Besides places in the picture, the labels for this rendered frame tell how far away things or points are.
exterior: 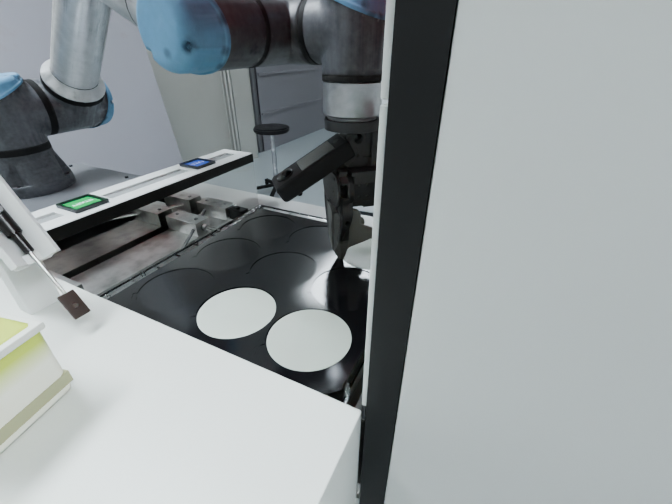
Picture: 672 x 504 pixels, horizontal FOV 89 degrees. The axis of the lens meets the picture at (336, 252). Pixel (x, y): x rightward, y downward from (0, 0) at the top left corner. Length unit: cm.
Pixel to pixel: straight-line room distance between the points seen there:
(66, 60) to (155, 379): 74
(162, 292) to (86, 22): 54
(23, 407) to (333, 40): 42
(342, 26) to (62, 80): 69
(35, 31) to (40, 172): 210
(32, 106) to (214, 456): 86
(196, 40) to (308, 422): 33
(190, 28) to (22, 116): 66
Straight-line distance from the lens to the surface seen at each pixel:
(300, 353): 40
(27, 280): 44
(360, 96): 44
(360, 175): 47
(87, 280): 66
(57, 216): 72
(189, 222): 71
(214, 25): 39
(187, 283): 54
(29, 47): 300
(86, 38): 90
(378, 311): 20
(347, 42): 44
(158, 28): 40
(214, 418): 28
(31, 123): 100
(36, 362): 32
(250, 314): 46
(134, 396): 32
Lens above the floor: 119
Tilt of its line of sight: 31 degrees down
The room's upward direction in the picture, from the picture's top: straight up
